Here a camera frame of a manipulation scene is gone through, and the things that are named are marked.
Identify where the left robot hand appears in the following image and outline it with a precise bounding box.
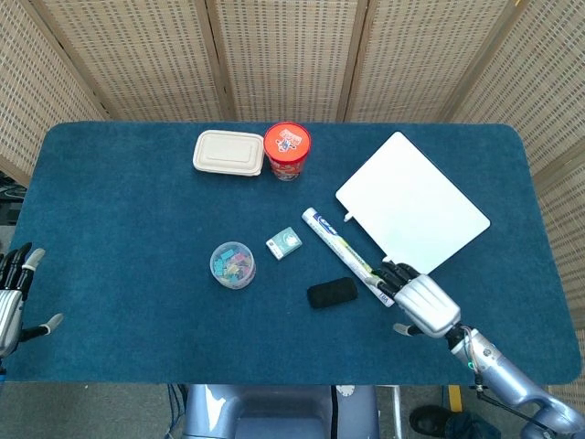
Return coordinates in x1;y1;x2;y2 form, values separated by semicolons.
0;241;64;359

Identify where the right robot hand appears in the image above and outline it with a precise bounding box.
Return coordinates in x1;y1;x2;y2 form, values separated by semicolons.
377;261;462;339

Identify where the black eraser block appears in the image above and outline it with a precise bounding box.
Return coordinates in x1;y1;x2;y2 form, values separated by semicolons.
306;276;359;310

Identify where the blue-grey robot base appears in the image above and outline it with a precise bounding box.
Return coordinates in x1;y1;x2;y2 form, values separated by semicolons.
181;383;380;439

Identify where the white rectangular board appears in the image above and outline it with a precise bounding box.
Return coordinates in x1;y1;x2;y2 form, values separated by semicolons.
335;131;492;275

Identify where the small teal-white box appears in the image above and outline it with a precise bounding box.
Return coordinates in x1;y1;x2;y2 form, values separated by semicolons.
265;226;303;261

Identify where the long white wrap roll box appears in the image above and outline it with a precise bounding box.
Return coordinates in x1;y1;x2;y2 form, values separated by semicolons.
301;207;396;308

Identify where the black shoe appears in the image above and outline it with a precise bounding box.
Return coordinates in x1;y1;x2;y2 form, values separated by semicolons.
409;404;458;435

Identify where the blue table mat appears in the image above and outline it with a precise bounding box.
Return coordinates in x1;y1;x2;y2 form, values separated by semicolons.
4;121;582;386

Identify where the clear jar of colourful clips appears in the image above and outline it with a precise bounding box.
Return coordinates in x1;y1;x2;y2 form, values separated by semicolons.
209;241;257;291

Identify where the red lidded snack cup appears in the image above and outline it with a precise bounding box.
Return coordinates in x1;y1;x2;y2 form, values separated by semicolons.
263;121;313;183

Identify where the beige lidded food container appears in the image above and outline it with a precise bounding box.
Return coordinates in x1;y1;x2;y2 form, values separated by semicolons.
192;129;266;177

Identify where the woven bamboo folding screen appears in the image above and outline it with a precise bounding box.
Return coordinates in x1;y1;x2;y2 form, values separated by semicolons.
0;0;585;403

